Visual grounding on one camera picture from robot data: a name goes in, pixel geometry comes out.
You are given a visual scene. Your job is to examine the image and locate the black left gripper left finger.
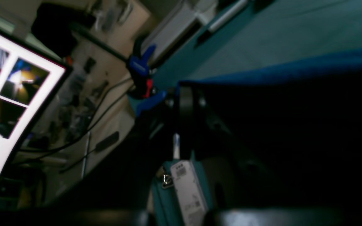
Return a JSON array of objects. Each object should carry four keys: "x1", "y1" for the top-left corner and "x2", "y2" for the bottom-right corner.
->
[{"x1": 0, "y1": 86, "x2": 194, "y2": 226}]

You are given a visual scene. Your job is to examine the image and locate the blue orange bottom clamp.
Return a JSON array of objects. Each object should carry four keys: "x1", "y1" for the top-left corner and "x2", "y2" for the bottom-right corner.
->
[{"x1": 126, "y1": 34, "x2": 167, "y2": 118}]

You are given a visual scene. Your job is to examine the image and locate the metal carabiner keys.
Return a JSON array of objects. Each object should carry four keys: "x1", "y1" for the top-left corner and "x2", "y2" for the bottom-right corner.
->
[{"x1": 161, "y1": 172, "x2": 174, "y2": 189}]

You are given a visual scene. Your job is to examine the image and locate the black phone device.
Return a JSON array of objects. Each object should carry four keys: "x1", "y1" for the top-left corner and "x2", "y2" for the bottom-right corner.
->
[{"x1": 94, "y1": 131, "x2": 120, "y2": 152}]

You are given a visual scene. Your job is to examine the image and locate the white black marker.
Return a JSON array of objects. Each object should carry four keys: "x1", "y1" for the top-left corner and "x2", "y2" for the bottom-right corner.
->
[{"x1": 207, "y1": 0, "x2": 250, "y2": 34}]

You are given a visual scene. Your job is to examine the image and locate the computer monitor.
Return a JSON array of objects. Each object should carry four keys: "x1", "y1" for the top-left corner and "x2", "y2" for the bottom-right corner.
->
[{"x1": 0, "y1": 30, "x2": 72, "y2": 176}]

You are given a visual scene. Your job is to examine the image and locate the light blue table cloth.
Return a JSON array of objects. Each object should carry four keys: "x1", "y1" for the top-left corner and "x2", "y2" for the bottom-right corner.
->
[{"x1": 153, "y1": 0, "x2": 362, "y2": 226}]

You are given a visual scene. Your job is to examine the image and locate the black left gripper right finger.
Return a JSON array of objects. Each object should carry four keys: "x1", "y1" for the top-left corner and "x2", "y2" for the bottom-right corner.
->
[{"x1": 194, "y1": 89, "x2": 362, "y2": 226}]

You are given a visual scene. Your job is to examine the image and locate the blue t-shirt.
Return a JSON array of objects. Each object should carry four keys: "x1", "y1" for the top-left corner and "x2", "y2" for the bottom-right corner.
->
[{"x1": 177, "y1": 48, "x2": 362, "y2": 210}]

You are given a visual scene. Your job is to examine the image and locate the clear blister pack with label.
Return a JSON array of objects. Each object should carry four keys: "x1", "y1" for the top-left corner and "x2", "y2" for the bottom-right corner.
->
[{"x1": 170, "y1": 133, "x2": 207, "y2": 226}]

